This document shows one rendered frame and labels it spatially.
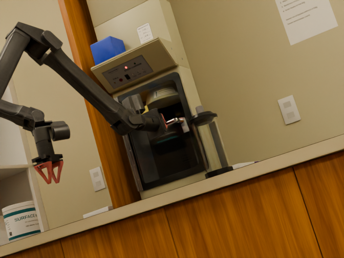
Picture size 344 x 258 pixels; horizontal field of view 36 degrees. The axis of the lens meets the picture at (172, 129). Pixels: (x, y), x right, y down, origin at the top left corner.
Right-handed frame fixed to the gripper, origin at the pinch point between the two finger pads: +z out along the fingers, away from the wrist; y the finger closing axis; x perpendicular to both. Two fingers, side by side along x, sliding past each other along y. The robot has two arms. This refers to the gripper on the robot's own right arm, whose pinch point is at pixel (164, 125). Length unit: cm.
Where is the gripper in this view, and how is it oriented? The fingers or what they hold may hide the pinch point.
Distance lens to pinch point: 199.4
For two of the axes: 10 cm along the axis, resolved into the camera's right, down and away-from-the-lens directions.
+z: 4.5, 0.4, 8.9
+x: -8.4, 3.7, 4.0
